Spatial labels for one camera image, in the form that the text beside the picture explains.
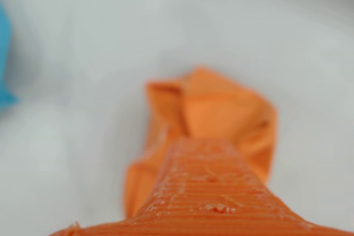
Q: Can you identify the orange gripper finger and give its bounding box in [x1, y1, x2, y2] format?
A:
[48, 138, 354, 236]

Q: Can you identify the orange paper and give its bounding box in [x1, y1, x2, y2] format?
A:
[123, 66, 279, 219]

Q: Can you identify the blue paper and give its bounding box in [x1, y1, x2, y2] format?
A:
[0, 0, 19, 111]

